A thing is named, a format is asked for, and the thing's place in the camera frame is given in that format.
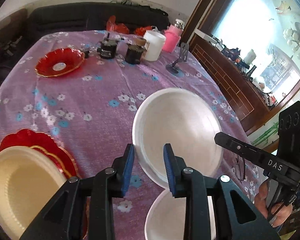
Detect cream ribbed plastic bowl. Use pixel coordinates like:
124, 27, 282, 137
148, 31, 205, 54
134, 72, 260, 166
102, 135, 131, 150
0, 146, 66, 239

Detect white foam bowl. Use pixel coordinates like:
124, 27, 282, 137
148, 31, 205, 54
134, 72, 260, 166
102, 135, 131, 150
144, 189, 217, 240
132, 88, 223, 189

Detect red glass plate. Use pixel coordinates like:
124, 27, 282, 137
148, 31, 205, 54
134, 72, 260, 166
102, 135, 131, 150
35, 48, 85, 77
0, 128, 76, 178

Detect red plate with label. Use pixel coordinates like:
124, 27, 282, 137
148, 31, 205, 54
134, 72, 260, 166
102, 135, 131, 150
30, 145, 80, 179

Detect right hand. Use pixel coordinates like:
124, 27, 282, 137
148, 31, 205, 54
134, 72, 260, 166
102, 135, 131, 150
254, 180, 293, 228

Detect eyeglasses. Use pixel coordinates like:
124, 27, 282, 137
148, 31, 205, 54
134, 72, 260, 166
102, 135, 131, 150
235, 155, 246, 181

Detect purple floral tablecloth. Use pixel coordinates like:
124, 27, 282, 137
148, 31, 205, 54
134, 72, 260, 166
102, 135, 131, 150
0, 29, 268, 240

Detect black phone stand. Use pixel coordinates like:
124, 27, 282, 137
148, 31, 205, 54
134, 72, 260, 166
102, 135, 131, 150
166, 42, 189, 76

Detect pink sleeved bottle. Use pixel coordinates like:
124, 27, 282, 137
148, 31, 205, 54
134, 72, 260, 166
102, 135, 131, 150
162, 19, 185, 53

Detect white plastic jar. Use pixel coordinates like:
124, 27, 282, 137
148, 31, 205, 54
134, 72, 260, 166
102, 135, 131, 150
143, 30, 166, 61

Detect black device left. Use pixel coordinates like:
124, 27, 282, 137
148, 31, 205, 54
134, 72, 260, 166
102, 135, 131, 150
97, 33, 119, 60

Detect black device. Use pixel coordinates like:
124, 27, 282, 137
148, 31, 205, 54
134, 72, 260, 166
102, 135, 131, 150
125, 37, 147, 64
97, 33, 119, 60

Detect black device right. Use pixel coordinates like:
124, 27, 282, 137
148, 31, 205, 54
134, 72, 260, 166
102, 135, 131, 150
125, 37, 147, 64

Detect black sofa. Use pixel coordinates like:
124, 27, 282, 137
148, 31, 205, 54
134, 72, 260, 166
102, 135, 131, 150
0, 2, 170, 83

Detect red plastic bag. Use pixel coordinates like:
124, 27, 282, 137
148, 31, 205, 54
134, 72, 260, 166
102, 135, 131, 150
106, 15, 129, 34

